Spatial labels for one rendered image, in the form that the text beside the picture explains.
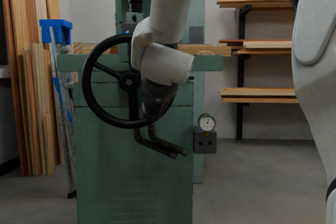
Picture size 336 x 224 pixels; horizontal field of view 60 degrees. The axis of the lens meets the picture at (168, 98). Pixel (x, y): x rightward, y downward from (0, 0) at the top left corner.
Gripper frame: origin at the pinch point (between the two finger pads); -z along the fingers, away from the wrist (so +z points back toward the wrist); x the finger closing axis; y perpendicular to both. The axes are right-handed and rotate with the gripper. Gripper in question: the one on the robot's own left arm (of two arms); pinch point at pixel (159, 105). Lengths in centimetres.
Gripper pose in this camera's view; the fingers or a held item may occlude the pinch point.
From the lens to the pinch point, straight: 81.4
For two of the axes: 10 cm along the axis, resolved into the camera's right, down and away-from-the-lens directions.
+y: -8.6, -4.8, 1.8
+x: 5.1, -7.7, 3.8
